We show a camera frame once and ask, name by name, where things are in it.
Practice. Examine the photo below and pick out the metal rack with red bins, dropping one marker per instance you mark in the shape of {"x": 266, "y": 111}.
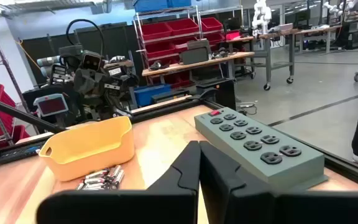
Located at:
{"x": 2, "y": 93}
{"x": 172, "y": 39}

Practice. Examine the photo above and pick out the black floor case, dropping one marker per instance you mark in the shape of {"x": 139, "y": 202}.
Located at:
{"x": 222, "y": 93}

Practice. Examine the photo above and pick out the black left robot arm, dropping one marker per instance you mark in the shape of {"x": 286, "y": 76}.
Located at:
{"x": 120, "y": 81}

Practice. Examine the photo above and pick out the silver black Energizer battery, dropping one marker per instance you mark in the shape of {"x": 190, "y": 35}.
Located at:
{"x": 114, "y": 171}
{"x": 80, "y": 185}
{"x": 119, "y": 178}
{"x": 98, "y": 187}
{"x": 96, "y": 173}
{"x": 94, "y": 180}

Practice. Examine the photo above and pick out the yellow plastic bin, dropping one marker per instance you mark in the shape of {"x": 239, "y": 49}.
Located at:
{"x": 85, "y": 155}

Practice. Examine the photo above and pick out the wooden top table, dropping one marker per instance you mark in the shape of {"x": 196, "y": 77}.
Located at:
{"x": 319, "y": 30}

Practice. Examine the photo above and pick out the grey background robot arm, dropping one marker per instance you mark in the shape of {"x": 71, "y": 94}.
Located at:
{"x": 48, "y": 62}

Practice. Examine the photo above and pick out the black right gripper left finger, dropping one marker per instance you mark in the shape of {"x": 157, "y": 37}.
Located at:
{"x": 135, "y": 208}

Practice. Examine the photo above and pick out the grey box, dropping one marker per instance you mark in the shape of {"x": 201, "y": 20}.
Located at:
{"x": 194, "y": 55}

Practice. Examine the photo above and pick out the black frame strut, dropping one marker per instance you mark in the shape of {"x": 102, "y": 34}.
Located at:
{"x": 26, "y": 116}

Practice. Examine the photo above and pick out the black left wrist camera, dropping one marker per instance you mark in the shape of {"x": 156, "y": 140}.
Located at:
{"x": 91, "y": 62}

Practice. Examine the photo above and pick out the grey rolling table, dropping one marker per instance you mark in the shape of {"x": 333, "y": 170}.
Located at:
{"x": 267, "y": 62}

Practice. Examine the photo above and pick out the grey multi-outlet power strip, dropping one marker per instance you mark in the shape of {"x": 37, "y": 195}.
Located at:
{"x": 291, "y": 174}

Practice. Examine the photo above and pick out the grey teach pendant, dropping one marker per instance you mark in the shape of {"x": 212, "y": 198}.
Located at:
{"x": 51, "y": 105}

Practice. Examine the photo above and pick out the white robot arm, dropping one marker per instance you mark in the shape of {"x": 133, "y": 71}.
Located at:
{"x": 261, "y": 15}

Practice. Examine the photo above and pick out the red storage bin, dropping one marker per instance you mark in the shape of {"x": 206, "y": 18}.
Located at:
{"x": 211, "y": 24}
{"x": 182, "y": 26}
{"x": 160, "y": 49}
{"x": 155, "y": 30}

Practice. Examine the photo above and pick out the wooden top workbench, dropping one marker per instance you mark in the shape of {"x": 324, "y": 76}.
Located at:
{"x": 197, "y": 63}

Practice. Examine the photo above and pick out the dark partition panel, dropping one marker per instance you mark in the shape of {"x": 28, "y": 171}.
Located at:
{"x": 120, "y": 40}

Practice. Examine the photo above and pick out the blue storage bin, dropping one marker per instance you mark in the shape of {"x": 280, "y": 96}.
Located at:
{"x": 151, "y": 95}
{"x": 149, "y": 4}

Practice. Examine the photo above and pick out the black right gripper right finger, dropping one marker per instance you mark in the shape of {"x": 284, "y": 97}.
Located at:
{"x": 259, "y": 208}

